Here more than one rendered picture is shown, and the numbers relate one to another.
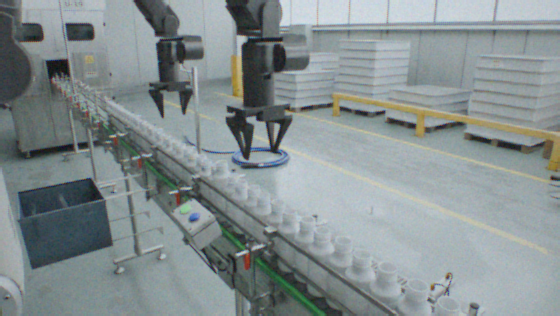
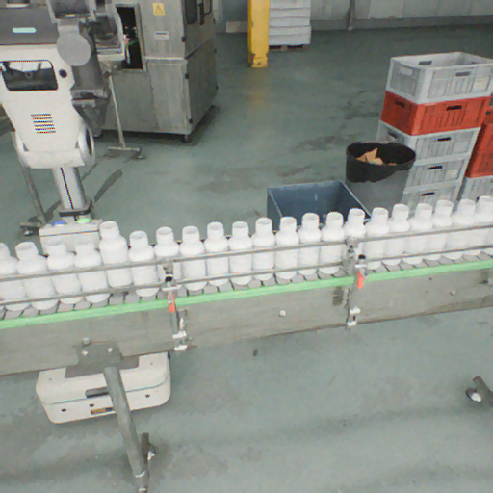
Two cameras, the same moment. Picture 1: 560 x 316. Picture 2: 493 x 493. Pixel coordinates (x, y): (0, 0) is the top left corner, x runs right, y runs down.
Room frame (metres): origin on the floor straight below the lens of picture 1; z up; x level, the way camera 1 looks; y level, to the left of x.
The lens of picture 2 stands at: (1.71, -0.36, 1.68)
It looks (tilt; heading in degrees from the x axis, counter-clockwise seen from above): 34 degrees down; 116
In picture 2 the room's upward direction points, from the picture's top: straight up
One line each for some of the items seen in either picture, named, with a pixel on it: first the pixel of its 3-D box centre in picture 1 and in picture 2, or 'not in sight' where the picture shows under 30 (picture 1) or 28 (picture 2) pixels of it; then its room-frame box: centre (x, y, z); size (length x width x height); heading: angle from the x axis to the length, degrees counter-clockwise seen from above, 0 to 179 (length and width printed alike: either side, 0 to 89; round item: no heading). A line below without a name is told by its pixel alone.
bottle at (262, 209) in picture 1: (263, 221); (9, 276); (0.91, 0.05, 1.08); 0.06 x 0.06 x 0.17
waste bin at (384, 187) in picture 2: not in sight; (372, 194); (1.39, 2.33, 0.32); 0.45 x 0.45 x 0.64
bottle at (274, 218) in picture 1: (278, 229); not in sight; (0.86, 0.01, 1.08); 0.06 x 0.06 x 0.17
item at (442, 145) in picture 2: not in sight; (424, 138); (1.61, 2.98, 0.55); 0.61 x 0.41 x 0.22; 43
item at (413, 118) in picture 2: not in sight; (432, 108); (1.61, 2.98, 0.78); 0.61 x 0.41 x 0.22; 43
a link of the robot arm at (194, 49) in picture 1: (180, 38); (74, 25); (1.04, 0.28, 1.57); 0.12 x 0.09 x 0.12; 128
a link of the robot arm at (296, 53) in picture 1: (275, 38); not in sight; (0.68, 0.01, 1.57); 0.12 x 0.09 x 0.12; 128
